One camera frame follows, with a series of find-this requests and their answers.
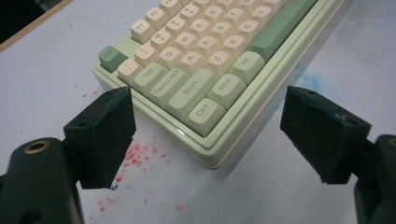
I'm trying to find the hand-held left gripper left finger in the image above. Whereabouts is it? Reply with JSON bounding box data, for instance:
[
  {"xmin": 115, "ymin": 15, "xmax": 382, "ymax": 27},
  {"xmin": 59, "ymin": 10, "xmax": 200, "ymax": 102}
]
[{"xmin": 63, "ymin": 86, "xmax": 137, "ymax": 190}]

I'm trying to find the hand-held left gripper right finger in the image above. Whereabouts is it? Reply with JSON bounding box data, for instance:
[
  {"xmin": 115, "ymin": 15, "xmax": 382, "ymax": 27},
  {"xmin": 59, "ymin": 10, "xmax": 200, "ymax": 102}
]
[{"xmin": 279, "ymin": 85, "xmax": 373, "ymax": 185}]

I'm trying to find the cream and green mechanical keyboard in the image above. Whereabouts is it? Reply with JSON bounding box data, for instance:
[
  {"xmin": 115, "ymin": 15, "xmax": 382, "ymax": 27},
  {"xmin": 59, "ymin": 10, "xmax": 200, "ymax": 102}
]
[{"xmin": 92, "ymin": 0, "xmax": 346, "ymax": 171}]

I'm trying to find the wooden table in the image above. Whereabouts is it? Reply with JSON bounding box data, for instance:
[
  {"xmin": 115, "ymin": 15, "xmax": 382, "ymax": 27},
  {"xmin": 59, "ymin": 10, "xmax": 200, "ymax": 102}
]
[{"xmin": 0, "ymin": 0, "xmax": 75, "ymax": 54}]

